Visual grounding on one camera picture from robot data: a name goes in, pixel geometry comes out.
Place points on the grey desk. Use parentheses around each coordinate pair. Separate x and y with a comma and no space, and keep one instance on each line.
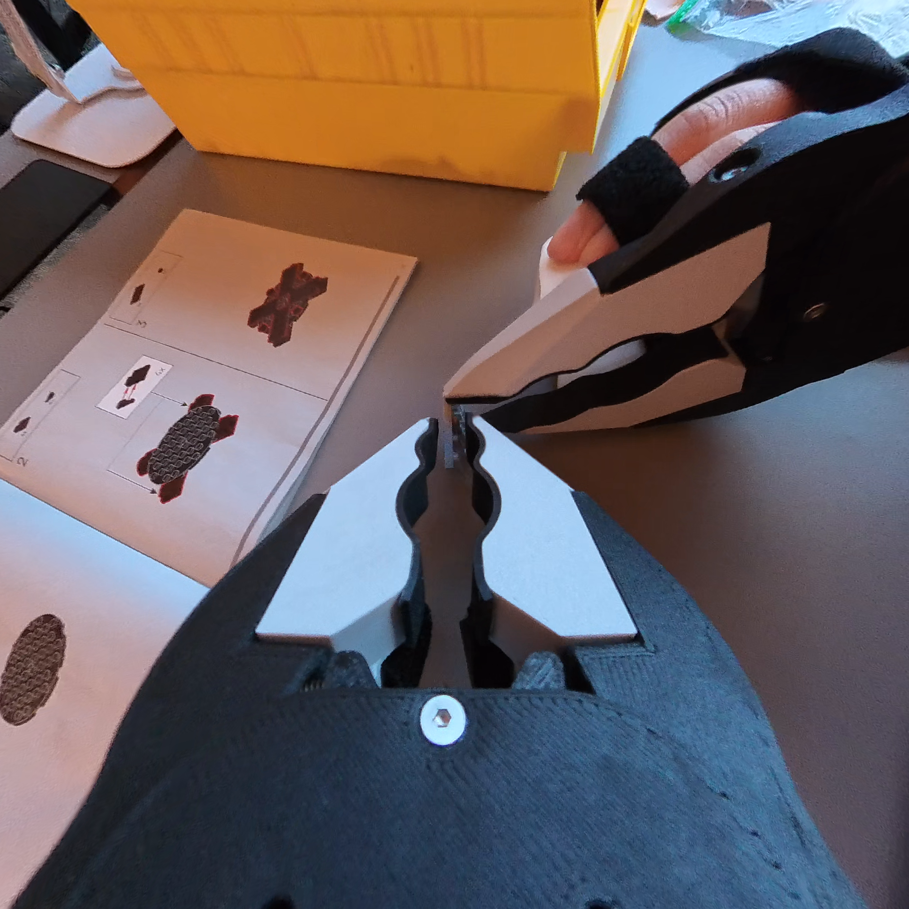
(461,284)

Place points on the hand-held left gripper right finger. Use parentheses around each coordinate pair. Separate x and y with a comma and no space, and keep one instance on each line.
(561,568)

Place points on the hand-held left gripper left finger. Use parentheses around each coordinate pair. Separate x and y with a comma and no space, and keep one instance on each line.
(341,568)

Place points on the instruction booklet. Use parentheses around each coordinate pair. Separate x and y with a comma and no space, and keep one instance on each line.
(213,341)

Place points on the crumpled clear plastic bag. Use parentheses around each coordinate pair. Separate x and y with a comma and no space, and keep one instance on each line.
(781,14)

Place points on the yellow plastic parts bin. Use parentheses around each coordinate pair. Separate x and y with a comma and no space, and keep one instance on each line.
(355,85)

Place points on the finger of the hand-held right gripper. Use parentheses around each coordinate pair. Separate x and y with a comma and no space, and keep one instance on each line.
(639,298)
(674,398)

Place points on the person's right hand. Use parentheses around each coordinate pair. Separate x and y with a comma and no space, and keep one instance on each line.
(731,113)

